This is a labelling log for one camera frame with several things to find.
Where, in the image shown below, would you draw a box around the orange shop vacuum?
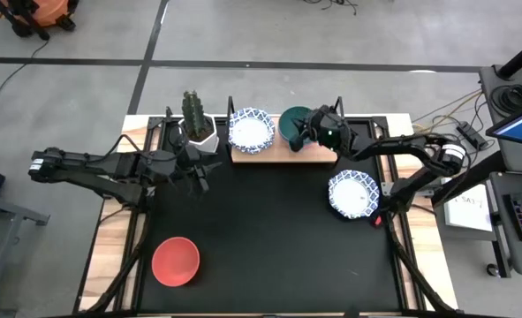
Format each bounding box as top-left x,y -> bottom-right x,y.
0,0 -> 80,41

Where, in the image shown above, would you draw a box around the grey metal stand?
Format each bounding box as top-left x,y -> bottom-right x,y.
0,189 -> 52,317

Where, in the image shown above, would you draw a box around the green ribbed bowl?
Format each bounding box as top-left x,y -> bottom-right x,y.
278,104 -> 315,143

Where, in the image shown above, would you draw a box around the black floor cable bundle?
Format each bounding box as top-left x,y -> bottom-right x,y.
303,0 -> 359,17

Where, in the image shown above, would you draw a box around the black support beam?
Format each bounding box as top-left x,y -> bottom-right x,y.
432,149 -> 509,208

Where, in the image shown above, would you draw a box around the white hexagonal plant pot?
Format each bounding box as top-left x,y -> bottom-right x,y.
177,115 -> 221,155

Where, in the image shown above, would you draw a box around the blue patterned paper bowl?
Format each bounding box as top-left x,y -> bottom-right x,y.
328,169 -> 379,218
227,106 -> 277,155
329,170 -> 382,221

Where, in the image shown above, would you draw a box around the yellow floor cables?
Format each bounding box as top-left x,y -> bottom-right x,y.
412,87 -> 485,133

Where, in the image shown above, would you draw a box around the green cactus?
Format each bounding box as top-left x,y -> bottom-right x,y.
180,90 -> 208,138

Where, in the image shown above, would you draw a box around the black table frame rail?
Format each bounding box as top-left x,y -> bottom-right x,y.
72,115 -> 169,315
370,115 -> 458,315

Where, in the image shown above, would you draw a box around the black table mat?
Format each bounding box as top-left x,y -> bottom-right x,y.
139,117 -> 401,314

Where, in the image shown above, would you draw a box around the red bowl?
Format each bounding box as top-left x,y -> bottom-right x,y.
151,236 -> 201,288

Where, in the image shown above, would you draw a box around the black power strip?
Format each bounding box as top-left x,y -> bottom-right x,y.
456,121 -> 487,150

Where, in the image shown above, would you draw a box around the black metal shelf frame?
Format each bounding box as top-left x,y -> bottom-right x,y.
226,95 -> 345,154

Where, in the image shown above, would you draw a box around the white paper sheet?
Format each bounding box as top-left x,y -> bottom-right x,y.
443,193 -> 495,233

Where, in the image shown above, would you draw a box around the coiled black cable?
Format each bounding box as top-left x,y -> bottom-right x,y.
489,83 -> 522,117

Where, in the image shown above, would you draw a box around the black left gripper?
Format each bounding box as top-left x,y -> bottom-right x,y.
174,144 -> 223,197

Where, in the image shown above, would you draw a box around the wooden shelf board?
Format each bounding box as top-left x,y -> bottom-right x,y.
230,115 -> 339,164

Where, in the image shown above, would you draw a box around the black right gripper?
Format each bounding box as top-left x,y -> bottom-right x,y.
299,104 -> 346,148

